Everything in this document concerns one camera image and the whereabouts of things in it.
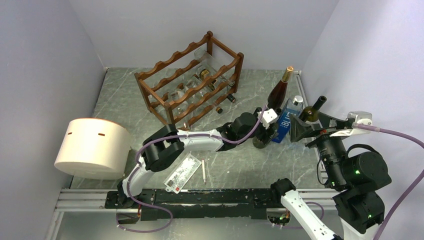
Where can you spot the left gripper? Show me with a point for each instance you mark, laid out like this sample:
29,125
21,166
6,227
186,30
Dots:
261,124

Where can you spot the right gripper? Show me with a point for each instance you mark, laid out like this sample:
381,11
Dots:
299,129

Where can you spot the green bottle brown label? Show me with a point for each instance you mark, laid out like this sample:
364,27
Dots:
261,145

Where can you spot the green wine bottle white label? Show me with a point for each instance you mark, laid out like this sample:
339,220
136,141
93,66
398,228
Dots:
311,113

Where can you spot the blue square bottle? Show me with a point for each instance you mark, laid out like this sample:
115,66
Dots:
293,106

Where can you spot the dark red wine bottle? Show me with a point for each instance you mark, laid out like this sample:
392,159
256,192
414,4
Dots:
277,95

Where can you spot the clear bottle rack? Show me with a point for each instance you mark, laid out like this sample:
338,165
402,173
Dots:
209,62

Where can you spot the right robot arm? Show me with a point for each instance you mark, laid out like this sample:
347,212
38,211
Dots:
355,179

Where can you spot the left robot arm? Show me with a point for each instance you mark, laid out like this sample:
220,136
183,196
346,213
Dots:
161,149

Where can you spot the wooden wine rack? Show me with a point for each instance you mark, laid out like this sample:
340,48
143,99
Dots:
155,95

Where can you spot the clear bottle bottom row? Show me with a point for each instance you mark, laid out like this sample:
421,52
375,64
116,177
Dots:
184,124

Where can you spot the white pen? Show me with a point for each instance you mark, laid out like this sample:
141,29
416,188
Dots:
203,168

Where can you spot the white printed card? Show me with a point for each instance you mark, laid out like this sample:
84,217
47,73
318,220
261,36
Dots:
179,177

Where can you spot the white cylindrical container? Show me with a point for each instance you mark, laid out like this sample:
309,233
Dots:
94,148

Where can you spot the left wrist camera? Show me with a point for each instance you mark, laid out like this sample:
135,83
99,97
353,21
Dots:
268,117

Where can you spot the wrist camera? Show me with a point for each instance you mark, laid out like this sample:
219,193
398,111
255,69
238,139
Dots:
268,117
349,126

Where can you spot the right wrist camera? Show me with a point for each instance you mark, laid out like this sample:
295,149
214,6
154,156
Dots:
349,126

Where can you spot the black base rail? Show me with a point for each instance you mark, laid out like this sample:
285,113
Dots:
213,203

